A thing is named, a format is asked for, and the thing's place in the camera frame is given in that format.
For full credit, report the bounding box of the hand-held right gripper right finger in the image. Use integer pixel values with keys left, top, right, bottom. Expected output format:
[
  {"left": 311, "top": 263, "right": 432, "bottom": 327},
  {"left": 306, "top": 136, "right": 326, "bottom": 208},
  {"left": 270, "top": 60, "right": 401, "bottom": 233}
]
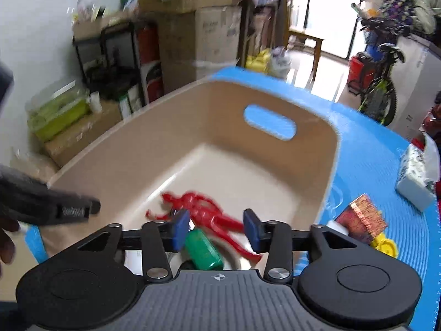
[{"left": 243, "top": 209, "right": 373, "bottom": 284}]

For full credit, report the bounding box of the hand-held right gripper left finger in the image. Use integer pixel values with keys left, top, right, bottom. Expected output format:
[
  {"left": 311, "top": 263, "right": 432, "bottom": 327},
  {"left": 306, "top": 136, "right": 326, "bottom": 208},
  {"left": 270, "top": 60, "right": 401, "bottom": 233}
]
[{"left": 69, "top": 210, "right": 191, "bottom": 282}]

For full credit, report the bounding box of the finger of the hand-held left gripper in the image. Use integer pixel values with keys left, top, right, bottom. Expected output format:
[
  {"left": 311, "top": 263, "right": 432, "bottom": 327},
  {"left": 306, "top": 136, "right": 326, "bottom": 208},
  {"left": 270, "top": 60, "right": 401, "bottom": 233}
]
[{"left": 48, "top": 192, "right": 101, "bottom": 227}]

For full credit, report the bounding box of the green plastic bottle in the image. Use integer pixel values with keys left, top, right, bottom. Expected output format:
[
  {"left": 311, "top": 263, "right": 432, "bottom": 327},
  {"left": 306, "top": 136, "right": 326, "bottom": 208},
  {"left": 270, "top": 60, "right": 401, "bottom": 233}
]
[{"left": 185, "top": 229, "right": 225, "bottom": 271}]

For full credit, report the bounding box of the red figure toy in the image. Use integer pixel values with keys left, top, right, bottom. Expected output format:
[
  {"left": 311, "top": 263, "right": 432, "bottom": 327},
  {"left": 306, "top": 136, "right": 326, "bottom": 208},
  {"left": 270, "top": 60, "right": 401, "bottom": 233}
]
[{"left": 144, "top": 190, "right": 265, "bottom": 267}]

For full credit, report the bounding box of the beige plastic storage basket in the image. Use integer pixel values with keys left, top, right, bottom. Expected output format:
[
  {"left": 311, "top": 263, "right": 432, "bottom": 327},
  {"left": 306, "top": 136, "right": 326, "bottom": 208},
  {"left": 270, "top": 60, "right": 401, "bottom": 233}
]
[{"left": 44, "top": 77, "right": 344, "bottom": 274}]

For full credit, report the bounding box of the person's left hand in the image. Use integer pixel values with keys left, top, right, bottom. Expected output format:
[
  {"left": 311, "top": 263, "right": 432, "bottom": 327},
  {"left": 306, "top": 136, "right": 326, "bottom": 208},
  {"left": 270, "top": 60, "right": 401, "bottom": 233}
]
[{"left": 0, "top": 218, "right": 20, "bottom": 266}]

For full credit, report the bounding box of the flat brown cardboard box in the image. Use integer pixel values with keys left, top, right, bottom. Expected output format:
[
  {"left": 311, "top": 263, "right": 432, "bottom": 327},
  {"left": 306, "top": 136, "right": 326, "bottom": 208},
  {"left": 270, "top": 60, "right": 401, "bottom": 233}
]
[{"left": 42, "top": 101, "right": 123, "bottom": 168}]

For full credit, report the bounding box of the white charger plug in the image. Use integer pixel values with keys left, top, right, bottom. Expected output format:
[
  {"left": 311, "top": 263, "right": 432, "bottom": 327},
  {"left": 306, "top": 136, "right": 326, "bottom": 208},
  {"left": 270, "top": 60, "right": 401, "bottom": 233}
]
[{"left": 325, "top": 220, "right": 349, "bottom": 237}]

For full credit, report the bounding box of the green lidded food container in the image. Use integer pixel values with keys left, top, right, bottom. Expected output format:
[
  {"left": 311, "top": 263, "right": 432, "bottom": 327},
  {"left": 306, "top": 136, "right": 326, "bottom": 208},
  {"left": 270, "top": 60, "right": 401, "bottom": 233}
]
[{"left": 27, "top": 82, "right": 92, "bottom": 143}]

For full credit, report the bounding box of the white paper cup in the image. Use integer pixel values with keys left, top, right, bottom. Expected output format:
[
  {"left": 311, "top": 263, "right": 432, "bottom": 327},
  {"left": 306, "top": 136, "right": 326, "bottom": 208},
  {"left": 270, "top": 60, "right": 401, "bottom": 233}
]
[{"left": 89, "top": 91, "right": 103, "bottom": 114}]

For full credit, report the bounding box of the brown patterned cube box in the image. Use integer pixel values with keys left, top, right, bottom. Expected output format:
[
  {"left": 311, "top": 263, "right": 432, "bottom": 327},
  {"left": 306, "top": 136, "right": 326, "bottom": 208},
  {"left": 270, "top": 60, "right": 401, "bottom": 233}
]
[{"left": 335, "top": 194, "right": 389, "bottom": 246}]

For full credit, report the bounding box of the blue silicone mat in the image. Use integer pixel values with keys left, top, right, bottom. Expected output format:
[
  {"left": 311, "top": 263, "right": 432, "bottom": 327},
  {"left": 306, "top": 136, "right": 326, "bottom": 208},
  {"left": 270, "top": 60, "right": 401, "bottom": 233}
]
[{"left": 25, "top": 65, "right": 441, "bottom": 319}]

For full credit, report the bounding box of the yellow toy gear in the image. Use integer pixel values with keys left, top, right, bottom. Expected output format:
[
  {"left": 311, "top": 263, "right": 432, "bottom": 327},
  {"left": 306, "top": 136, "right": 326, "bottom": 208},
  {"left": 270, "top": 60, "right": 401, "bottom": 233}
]
[{"left": 370, "top": 232, "right": 399, "bottom": 258}]

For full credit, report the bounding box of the black metal cart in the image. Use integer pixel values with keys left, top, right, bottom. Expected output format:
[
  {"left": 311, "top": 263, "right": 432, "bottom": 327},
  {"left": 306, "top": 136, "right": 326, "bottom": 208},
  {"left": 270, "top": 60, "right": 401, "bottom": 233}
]
[{"left": 72, "top": 20, "right": 144, "bottom": 111}]

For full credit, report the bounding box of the white floral tissue box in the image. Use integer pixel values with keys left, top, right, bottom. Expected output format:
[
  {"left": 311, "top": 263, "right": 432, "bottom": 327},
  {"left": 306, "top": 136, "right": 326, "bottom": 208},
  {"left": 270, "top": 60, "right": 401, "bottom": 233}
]
[{"left": 394, "top": 133, "right": 440, "bottom": 213}]

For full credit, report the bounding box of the yellow plastic toy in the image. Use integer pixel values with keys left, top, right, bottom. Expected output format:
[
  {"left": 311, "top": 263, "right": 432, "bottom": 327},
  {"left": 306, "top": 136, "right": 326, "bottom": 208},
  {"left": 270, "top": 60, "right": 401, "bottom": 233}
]
[{"left": 246, "top": 49, "right": 271, "bottom": 74}]

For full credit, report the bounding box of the grey plastic bag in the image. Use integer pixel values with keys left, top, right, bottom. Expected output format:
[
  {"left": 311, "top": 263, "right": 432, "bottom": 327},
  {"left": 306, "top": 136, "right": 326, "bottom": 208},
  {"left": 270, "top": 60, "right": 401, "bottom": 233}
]
[{"left": 270, "top": 46, "right": 294, "bottom": 77}]

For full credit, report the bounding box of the small cardboard box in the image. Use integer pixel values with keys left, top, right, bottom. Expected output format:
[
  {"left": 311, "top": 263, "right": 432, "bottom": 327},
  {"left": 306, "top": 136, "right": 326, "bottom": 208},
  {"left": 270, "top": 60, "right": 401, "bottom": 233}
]
[{"left": 72, "top": 10, "right": 131, "bottom": 41}]

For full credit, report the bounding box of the red bucket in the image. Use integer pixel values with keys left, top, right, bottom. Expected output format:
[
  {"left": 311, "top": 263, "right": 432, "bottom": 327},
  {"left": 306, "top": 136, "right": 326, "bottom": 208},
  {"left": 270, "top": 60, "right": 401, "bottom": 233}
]
[{"left": 348, "top": 53, "right": 375, "bottom": 94}]

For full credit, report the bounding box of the green black bicycle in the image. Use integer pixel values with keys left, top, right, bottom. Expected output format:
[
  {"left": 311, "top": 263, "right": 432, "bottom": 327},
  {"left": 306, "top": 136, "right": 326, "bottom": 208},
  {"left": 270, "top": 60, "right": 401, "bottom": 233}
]
[{"left": 347, "top": 1, "right": 408, "bottom": 127}]

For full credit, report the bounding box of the wooden chair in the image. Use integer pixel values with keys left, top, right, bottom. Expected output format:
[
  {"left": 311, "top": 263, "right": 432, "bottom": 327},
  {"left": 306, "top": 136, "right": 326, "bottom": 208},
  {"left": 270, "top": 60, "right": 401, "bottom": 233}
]
[{"left": 283, "top": 0, "right": 325, "bottom": 81}]

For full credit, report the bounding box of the white chest freezer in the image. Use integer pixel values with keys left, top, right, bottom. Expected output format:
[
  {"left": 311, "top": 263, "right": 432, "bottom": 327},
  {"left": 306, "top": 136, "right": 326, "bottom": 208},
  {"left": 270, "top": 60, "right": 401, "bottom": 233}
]
[{"left": 392, "top": 30, "right": 441, "bottom": 143}]

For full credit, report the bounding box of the floral clothing heap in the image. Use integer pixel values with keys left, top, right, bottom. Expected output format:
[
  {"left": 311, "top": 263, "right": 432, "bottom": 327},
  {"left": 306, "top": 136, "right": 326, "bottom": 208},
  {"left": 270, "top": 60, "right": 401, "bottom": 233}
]
[{"left": 378, "top": 0, "right": 435, "bottom": 36}]

